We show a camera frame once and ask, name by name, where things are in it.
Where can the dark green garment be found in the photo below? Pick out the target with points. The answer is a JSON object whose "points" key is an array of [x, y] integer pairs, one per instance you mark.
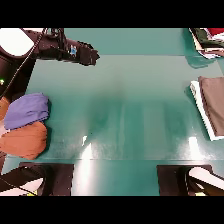
{"points": [[205, 38]]}

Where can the grey-brown folded garment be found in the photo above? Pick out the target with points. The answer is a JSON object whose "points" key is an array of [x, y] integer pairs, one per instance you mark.
{"points": [[215, 101]]}

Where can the red garment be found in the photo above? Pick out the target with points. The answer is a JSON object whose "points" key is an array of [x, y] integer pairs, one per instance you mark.
{"points": [[216, 31]]}

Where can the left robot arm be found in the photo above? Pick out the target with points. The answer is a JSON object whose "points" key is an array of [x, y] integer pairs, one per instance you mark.
{"points": [[50, 46]]}

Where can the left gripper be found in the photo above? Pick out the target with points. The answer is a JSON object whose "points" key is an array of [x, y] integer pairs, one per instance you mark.
{"points": [[89, 56]]}

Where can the orange garment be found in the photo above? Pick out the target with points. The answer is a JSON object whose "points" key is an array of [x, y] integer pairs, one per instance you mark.
{"points": [[25, 141]]}

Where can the purple garment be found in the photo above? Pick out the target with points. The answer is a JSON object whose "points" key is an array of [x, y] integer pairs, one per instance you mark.
{"points": [[27, 110]]}

